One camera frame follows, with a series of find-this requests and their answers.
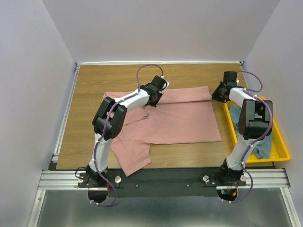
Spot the pink t shirt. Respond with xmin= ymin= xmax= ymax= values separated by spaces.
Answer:
xmin=111 ymin=86 xmax=222 ymax=176

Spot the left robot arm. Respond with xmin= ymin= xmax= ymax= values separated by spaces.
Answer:
xmin=86 ymin=76 xmax=169 ymax=187

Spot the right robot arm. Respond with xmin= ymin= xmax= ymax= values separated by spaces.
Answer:
xmin=209 ymin=71 xmax=273 ymax=186

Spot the blue t shirt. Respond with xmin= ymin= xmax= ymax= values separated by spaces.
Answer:
xmin=228 ymin=105 xmax=273 ymax=159

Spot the yellow plastic bin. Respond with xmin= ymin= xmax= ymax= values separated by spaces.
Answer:
xmin=223 ymin=101 xmax=290 ymax=164

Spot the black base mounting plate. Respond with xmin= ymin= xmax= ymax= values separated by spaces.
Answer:
xmin=75 ymin=167 xmax=246 ymax=202

